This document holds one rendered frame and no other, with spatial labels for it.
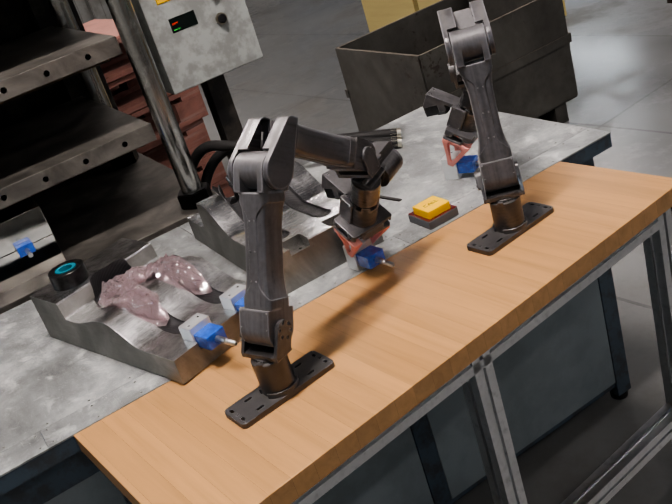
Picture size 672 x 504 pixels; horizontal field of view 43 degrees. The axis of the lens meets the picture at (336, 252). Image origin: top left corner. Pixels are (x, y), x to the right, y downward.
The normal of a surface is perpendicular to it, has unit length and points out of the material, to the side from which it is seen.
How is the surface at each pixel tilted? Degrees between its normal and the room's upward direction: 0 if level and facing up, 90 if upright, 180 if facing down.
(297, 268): 90
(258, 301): 66
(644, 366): 0
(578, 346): 90
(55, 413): 0
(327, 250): 90
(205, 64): 90
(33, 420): 0
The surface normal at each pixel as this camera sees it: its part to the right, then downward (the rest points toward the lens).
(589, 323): 0.50, 0.26
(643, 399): -0.28, -0.86
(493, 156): -0.09, 0.32
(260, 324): -0.62, 0.12
